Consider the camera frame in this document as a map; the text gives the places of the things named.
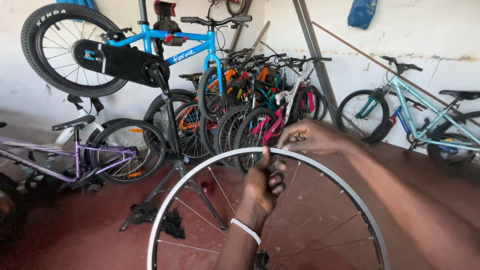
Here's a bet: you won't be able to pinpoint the person's left hand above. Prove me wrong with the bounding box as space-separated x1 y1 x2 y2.
234 146 287 235

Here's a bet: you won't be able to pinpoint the person's right hand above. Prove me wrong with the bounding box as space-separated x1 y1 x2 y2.
277 119 352 155

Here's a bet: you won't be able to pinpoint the silver spoked bicycle wheel rim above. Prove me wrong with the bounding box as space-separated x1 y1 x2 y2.
147 147 391 270

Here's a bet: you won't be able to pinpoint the row of parked bicycles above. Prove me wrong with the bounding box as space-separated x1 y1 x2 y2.
144 48 333 175

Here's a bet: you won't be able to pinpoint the grey metal bars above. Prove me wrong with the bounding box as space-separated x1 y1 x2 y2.
292 0 340 126

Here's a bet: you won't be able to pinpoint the small blue red bicycle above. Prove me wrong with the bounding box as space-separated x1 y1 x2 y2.
386 92 469 155

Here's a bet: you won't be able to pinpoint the long brown rod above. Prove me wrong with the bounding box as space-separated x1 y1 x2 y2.
311 21 480 126

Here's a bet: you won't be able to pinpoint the black rag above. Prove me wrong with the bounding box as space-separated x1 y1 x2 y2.
128 203 187 240

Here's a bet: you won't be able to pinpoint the light teal bicycle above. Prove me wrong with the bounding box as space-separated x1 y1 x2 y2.
336 56 480 168

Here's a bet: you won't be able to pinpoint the black bicycle repair stand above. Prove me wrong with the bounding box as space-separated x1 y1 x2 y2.
119 0 230 233

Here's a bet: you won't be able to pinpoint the wooden stick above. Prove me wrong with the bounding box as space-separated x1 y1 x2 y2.
245 20 271 57

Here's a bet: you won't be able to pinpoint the blue plastic bag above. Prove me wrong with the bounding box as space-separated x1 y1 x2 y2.
347 0 378 30

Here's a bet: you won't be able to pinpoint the hanging bicycle wheel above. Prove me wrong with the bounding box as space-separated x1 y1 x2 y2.
224 0 249 16

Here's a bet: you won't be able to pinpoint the blue children's bicycle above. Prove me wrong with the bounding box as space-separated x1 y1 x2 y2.
20 0 253 121

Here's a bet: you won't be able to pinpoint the purple bicycle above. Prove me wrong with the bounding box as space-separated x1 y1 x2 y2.
0 115 167 189

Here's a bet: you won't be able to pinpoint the white bicycle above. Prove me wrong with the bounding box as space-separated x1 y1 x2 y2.
49 94 113 151

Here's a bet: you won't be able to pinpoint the white beaded bracelet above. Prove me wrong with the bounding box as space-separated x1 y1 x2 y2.
230 218 262 246

